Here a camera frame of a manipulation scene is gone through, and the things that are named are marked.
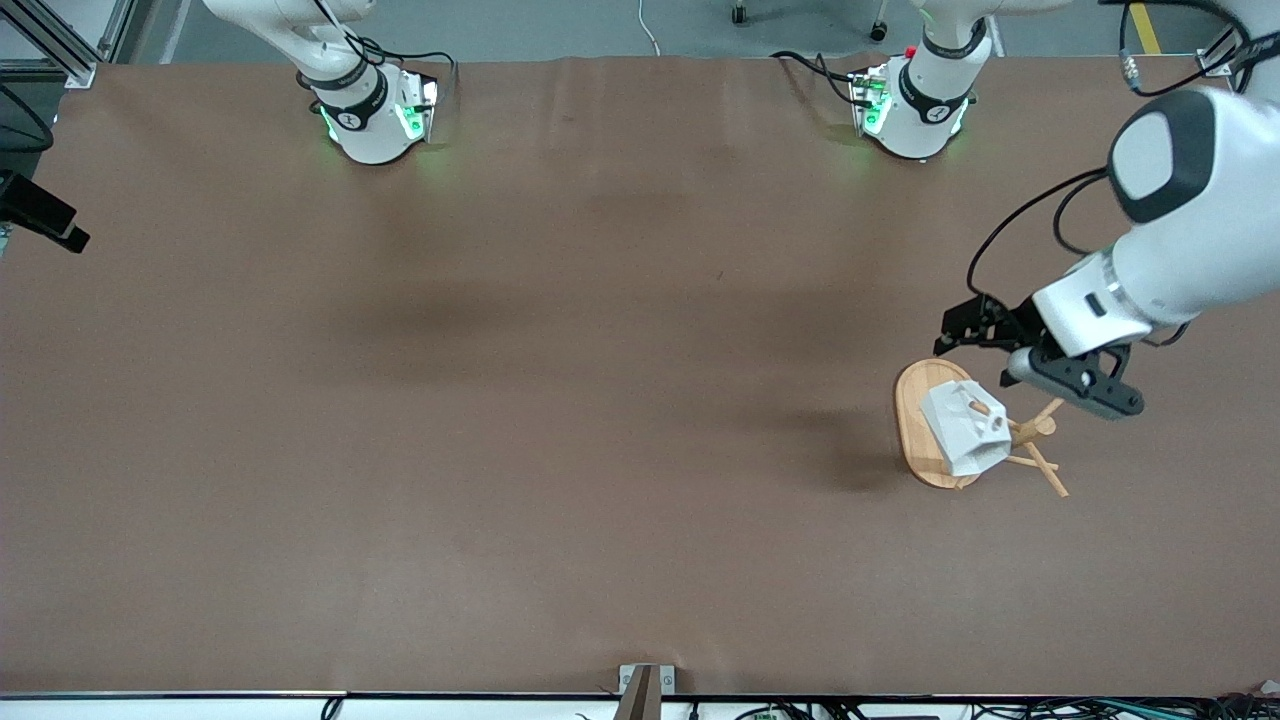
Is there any white faceted cup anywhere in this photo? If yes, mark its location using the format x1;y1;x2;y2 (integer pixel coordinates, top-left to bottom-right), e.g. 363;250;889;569
919;380;1012;478

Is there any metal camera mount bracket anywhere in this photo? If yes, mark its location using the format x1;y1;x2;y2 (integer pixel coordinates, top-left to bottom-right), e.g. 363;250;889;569
617;664;677;720

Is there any aluminium frame profile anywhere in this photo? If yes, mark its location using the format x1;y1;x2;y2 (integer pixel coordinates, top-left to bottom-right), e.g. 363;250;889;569
0;0;136;91

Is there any black arm base cable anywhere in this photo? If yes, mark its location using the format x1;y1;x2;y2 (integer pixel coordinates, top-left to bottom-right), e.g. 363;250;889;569
355;35;458;96
771;50;867;107

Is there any wooden cup rack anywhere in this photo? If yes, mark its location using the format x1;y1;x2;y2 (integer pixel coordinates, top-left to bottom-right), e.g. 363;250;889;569
894;358;1071;499

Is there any black right arm base cable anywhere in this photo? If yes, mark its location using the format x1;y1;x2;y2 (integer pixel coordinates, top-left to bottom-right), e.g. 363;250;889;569
355;35;458;96

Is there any brown paper table cover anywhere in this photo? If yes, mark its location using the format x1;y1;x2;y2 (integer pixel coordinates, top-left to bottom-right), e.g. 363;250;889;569
0;55;1280;698

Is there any black left arm wrist cable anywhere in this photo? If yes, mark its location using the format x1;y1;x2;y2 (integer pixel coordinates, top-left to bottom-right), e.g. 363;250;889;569
966;0;1251;301

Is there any black left arm base cable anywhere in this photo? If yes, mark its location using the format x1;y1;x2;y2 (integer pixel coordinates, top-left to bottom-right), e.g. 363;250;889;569
771;50;867;107

